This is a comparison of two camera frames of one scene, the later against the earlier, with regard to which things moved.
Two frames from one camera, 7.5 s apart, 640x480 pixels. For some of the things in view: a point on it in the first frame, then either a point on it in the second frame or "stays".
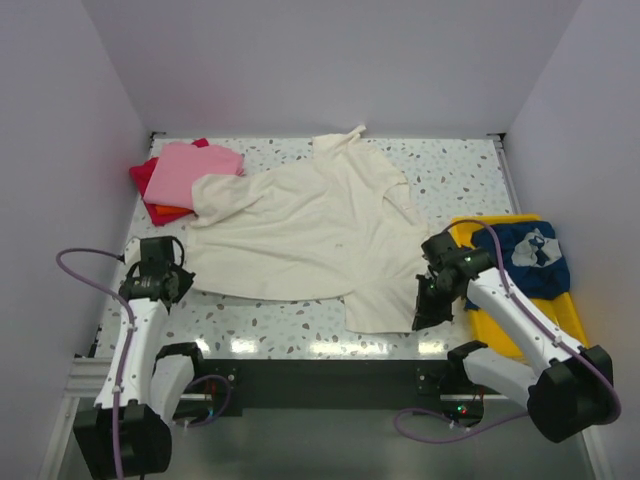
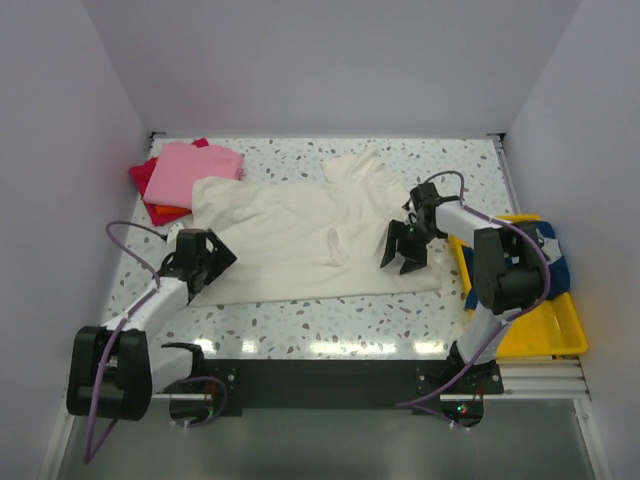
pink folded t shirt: x=179 y=165 stays
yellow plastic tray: x=558 y=309 stays
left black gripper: x=185 y=281 → x=220 y=259
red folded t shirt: x=141 y=173 stays
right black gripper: x=427 y=315 → x=396 y=227
